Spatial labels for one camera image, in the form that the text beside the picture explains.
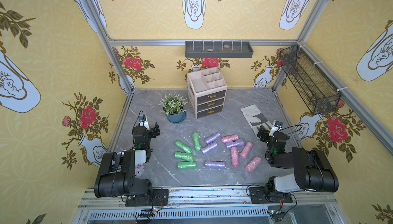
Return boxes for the green roll bottom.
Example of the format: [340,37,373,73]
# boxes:
[177,161,197,170]

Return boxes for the pink roll diagonal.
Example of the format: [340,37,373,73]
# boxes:
[239,142,253,159]

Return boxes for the pink roll vertical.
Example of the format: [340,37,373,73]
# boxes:
[230,147,239,167]

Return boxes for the purple artificial flower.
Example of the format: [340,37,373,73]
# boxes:
[135,164,144,178]

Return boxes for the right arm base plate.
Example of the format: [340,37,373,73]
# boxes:
[246,185,293,204]

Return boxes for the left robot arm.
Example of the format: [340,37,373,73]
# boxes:
[94,123,160,198]

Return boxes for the green roll upright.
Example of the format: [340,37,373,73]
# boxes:
[192,132,202,151]

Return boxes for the purple roll top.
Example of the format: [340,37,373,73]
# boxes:
[204,133,221,145]

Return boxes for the purple roll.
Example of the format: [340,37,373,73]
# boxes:
[201,142,218,154]
[205,160,225,169]
[226,140,245,149]
[204,133,221,145]

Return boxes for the green roll middle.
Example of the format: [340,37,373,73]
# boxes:
[174,151,195,162]

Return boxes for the purple roll bottom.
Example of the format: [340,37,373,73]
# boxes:
[205,160,225,169]

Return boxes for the white work glove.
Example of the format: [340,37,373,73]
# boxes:
[240,105,273,135]

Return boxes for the grey wall shelf tray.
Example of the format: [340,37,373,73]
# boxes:
[185,41,254,59]

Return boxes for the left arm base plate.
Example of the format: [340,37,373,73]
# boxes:
[125,189,169,207]

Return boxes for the pink roll top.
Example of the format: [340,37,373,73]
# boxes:
[221,134,239,144]

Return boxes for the green roll upper left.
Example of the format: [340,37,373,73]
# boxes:
[175,141,192,153]

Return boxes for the pink roll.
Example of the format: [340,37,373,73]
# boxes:
[245,156,262,173]
[221,134,239,144]

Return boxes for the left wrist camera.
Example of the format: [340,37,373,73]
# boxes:
[138,115,150,130]

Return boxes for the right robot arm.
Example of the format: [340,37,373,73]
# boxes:
[257,127,339,202]

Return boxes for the potted green plant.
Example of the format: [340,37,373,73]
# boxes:
[159,93,187,124]

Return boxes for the purple roll middle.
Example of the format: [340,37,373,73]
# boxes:
[201,142,218,154]

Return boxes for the black wire mesh basket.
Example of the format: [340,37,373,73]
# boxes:
[280,46,341,114]

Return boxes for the beige drawer organizer cabinet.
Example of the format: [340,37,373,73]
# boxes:
[187,67,228,119]

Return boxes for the purple roll right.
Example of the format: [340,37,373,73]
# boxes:
[226,140,245,149]

